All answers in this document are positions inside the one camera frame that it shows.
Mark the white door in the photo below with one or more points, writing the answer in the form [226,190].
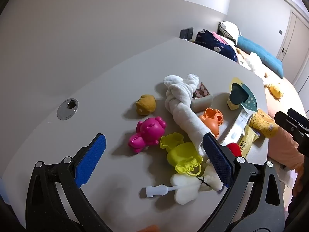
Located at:
[293,48]

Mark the white flat box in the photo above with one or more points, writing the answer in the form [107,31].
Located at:
[237,123]

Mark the navy printed blanket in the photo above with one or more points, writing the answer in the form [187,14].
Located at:
[212,44]

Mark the checkered pillow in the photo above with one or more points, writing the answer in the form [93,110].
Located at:
[230,29]

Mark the yellow snack packet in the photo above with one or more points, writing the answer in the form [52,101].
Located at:
[263,123]

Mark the white plastic plunger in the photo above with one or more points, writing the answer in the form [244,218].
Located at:
[157,190]

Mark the brown bear toy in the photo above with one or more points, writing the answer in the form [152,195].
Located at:
[146,104]

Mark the foam puzzle floor mat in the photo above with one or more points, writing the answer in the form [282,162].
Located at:
[286,186]

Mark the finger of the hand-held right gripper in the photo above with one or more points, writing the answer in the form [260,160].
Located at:
[299,116]
[284,120]

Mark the yellow printed sachet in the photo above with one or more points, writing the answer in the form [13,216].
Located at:
[248,140]

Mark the red ball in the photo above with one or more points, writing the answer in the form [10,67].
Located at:
[234,148]

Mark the pink plastic animal toy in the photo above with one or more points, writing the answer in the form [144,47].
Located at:
[147,133]

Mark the pink cloth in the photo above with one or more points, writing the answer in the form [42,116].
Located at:
[221,38]

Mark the white goose plush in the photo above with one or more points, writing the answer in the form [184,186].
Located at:
[256,62]

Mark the yellow plastic animal toy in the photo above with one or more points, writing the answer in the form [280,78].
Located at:
[182,154]

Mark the teal leaf cup toy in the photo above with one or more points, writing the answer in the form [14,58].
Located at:
[239,94]

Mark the bed with orange sheet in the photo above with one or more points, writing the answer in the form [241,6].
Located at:
[287,96]

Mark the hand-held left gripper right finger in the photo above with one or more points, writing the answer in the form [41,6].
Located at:
[218,160]

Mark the white rolled towel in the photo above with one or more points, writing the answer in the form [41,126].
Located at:
[183,113]

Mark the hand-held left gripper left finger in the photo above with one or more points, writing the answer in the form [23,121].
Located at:
[90,160]

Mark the teal pillow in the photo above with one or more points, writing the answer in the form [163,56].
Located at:
[260,53]

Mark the white plastic toy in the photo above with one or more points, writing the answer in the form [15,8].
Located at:
[185,188]

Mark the yellow duck plush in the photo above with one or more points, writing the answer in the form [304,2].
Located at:
[274,90]

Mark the orange plastic toy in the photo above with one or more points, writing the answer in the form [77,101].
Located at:
[212,120]

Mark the patterned small packet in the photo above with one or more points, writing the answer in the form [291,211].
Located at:
[201,90]

